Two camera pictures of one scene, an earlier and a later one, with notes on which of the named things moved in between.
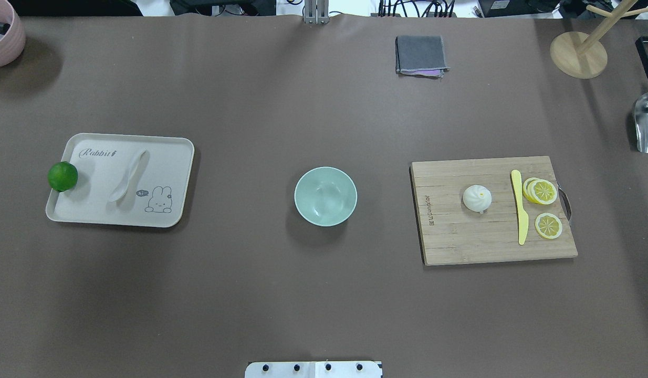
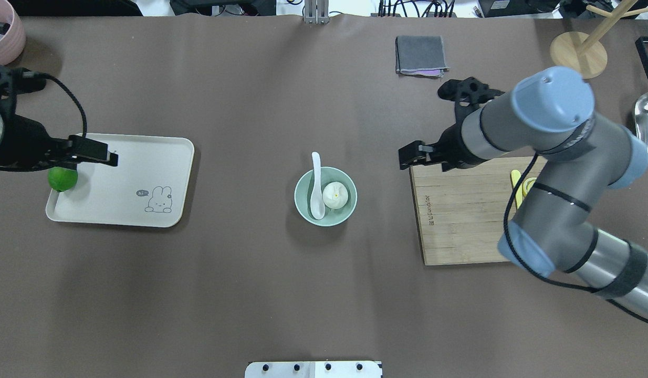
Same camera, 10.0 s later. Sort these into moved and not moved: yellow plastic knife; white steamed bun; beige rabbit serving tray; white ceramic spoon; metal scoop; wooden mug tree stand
Moved: white ceramic spoon; white steamed bun
Not moved: wooden mug tree stand; metal scoop; yellow plastic knife; beige rabbit serving tray
